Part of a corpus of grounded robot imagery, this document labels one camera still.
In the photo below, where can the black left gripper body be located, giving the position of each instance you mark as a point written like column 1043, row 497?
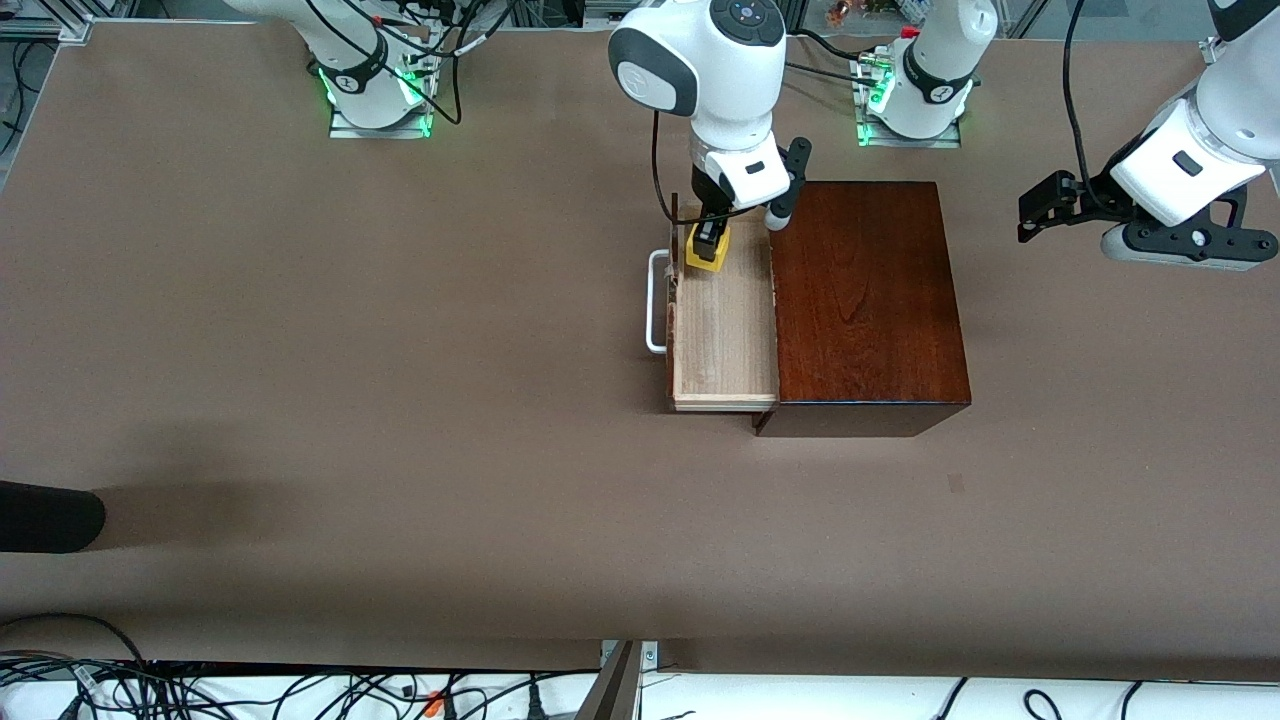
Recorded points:
column 1093, row 192

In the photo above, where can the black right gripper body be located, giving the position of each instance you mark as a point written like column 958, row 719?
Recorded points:
column 710, row 203

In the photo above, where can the yellow cube block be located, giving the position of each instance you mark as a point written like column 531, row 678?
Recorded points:
column 712, row 267

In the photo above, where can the wooden drawer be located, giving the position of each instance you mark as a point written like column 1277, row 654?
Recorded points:
column 725, row 340

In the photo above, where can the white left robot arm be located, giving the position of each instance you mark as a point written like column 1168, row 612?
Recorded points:
column 1160, row 190

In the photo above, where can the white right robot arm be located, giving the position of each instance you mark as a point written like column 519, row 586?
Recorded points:
column 720, row 70

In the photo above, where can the dark brown wooden cabinet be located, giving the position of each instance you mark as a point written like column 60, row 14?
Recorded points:
column 860, row 300

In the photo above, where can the dark angled metal bar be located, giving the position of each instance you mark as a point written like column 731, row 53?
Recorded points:
column 612, row 695

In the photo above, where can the black foam cylinder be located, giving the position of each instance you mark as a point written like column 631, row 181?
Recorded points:
column 50, row 517

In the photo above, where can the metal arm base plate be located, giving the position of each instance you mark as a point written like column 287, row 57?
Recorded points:
column 910, row 142
column 380, row 132

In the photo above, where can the aluminium frame profile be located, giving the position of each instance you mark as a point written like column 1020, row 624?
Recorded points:
column 40, row 25
column 1225, row 45

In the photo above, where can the small silver bracket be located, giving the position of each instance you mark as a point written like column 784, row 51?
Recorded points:
column 650, row 655

